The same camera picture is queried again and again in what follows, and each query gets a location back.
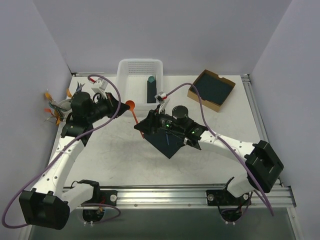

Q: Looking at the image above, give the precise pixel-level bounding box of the orange plastic spoon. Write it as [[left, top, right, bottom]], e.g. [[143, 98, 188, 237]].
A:
[[125, 100, 139, 124]]

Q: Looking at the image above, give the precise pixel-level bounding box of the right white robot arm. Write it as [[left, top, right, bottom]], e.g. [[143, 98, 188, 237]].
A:
[[134, 105, 284, 205]]

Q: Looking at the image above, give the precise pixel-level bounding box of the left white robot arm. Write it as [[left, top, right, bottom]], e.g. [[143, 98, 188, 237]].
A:
[[19, 91, 130, 230]]

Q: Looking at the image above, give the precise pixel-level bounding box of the dark rolled napkin bundle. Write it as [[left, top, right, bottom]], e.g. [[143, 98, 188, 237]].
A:
[[147, 80, 157, 104]]

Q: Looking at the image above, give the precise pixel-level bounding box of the brown cardboard napkin box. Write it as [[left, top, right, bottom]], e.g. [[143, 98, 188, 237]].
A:
[[193, 69, 236, 113]]

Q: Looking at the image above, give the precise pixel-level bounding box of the white utensil holder cup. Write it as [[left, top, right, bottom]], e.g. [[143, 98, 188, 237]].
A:
[[56, 98, 72, 118]]

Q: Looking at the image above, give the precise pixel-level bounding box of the purple fork in cup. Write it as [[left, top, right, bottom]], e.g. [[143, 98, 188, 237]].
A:
[[74, 82, 85, 95]]

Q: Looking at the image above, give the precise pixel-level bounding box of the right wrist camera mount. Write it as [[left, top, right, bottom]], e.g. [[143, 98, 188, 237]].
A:
[[154, 91, 170, 113]]

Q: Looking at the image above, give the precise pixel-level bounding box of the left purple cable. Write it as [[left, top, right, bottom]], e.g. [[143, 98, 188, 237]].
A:
[[1, 74, 122, 229]]

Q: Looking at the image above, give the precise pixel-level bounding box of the aluminium frame rail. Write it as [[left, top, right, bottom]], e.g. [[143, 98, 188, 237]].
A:
[[27, 186, 297, 210]]

